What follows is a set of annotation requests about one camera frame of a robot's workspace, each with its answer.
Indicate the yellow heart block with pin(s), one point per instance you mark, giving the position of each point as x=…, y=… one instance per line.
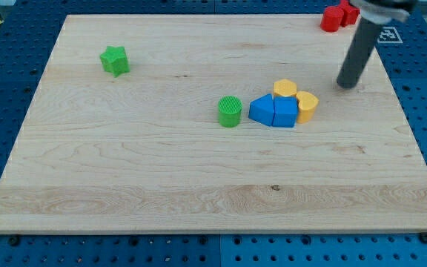
x=307, y=104

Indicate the green star block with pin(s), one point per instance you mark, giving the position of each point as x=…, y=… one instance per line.
x=115, y=61

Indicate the blue triangular block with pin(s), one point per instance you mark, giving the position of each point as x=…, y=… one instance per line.
x=261, y=110

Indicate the white fiducial marker tag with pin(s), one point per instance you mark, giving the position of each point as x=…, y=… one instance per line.
x=389, y=35

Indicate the green cylinder block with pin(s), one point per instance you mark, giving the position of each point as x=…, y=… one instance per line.
x=229, y=111

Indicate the blue square block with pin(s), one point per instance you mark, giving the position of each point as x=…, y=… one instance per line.
x=285, y=111

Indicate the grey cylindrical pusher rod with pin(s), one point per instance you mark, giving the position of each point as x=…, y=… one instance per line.
x=358, y=53

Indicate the light wooden board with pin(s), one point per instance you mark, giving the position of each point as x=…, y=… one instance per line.
x=144, y=153

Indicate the red block behind cylinder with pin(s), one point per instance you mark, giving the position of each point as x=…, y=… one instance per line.
x=350, y=13

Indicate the yellow hexagon block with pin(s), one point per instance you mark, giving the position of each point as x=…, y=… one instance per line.
x=284, y=88

